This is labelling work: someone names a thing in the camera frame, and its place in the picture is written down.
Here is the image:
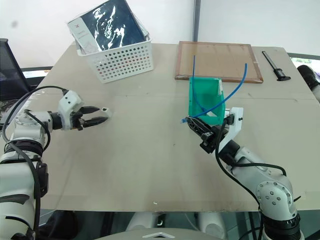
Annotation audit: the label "black mesh office chair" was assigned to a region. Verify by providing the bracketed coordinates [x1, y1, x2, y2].
[0, 38, 31, 101]

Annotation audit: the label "white rounded shell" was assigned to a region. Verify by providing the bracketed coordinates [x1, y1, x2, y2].
[126, 211, 162, 234]
[196, 211, 227, 240]

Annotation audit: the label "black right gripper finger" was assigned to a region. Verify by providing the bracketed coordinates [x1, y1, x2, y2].
[185, 119, 212, 139]
[186, 116, 215, 134]

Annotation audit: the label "green plastic bin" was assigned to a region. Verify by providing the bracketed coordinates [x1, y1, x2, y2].
[187, 76, 227, 126]

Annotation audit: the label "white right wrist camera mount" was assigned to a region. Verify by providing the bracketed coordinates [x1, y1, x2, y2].
[219, 106, 245, 151]

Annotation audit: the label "black caliper tool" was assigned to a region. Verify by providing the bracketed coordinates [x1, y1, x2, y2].
[261, 50, 292, 82]

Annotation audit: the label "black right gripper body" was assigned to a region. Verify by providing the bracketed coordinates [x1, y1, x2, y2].
[199, 124, 230, 154]

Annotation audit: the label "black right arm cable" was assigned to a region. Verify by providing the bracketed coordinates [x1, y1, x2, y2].
[215, 123, 287, 240]

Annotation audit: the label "white perforated plastic basket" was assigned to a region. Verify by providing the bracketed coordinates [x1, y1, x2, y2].
[75, 36, 155, 84]

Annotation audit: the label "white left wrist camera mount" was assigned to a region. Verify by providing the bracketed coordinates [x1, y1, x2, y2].
[57, 90, 84, 131]

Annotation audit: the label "black and white rounded object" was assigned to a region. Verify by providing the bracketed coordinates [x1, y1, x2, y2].
[296, 64, 320, 103]

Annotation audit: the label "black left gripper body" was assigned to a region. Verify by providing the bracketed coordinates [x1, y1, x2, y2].
[70, 109, 85, 132]

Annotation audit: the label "grey curved chest plate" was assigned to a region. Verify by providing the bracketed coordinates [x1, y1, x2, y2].
[93, 225, 227, 240]

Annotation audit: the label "blue network cable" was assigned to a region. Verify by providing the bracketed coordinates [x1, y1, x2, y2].
[180, 62, 249, 124]

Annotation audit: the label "grey vertical post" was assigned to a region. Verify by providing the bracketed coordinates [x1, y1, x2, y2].
[191, 0, 201, 42]

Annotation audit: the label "wooden framed board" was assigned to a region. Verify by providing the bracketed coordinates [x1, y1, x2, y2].
[174, 40, 265, 85]

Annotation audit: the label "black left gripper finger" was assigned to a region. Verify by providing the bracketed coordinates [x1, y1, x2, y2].
[81, 106, 103, 115]
[82, 116, 110, 129]

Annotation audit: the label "dark blue glossy packet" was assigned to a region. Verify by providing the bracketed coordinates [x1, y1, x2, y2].
[66, 0, 151, 55]

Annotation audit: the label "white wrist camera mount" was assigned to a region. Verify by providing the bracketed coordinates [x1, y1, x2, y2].
[57, 90, 84, 131]
[219, 106, 245, 151]

